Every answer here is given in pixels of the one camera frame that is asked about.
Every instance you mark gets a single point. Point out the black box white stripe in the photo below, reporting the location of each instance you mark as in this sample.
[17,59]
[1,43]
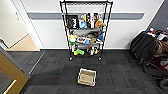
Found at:
[90,20]

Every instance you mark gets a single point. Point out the tall grey printed box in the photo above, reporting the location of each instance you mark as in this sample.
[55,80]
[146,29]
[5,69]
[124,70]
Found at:
[100,16]

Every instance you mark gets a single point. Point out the yellow bottle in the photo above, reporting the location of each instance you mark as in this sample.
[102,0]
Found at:
[85,17]

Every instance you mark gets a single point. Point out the dark grey bag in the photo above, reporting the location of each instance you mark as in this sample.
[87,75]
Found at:
[85,34]

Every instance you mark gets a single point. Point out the black Huel bag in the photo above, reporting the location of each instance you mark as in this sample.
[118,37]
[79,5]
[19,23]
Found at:
[71,21]

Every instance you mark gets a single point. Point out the pale spotted basket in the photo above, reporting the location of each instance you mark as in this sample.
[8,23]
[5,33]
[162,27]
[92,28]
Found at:
[86,77]

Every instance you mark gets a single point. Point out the printed white packet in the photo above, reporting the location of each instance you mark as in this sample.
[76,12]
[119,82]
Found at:
[81,40]

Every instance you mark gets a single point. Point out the white door frame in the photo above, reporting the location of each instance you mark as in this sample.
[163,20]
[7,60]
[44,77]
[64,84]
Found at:
[31,26]

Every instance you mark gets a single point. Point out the small blue box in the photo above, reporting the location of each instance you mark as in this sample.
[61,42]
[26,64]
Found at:
[87,41]

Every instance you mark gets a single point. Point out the blue cloth hat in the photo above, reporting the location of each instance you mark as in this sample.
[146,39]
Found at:
[100,36]

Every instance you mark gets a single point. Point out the brown plush toy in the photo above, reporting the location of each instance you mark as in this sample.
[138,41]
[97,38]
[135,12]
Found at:
[103,24]

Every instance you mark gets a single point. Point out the orange bottle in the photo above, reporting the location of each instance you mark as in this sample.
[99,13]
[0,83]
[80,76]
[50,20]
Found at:
[96,52]

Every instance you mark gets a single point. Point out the green yellow foam toy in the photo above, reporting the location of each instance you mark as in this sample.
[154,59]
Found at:
[78,52]

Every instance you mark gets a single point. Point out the orange plush toy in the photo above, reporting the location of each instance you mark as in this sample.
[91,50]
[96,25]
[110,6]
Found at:
[98,23]

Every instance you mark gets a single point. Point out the yellow green bowl stack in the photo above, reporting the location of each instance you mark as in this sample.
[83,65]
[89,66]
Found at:
[72,39]

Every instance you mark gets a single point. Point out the wooden door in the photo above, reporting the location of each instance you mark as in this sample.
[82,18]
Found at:
[10,68]

